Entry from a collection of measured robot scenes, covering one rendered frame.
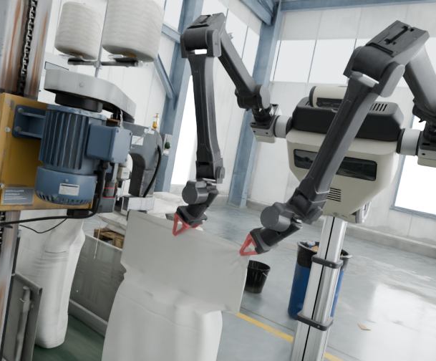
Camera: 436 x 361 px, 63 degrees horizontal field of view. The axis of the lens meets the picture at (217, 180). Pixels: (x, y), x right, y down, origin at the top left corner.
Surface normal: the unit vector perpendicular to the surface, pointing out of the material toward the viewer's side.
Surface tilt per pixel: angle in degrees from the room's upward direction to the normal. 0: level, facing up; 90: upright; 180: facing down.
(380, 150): 40
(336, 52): 90
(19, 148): 90
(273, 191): 90
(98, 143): 90
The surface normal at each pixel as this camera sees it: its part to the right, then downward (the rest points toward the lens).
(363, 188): -0.53, 0.60
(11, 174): 0.82, 0.19
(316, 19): -0.54, -0.04
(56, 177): 0.07, 0.12
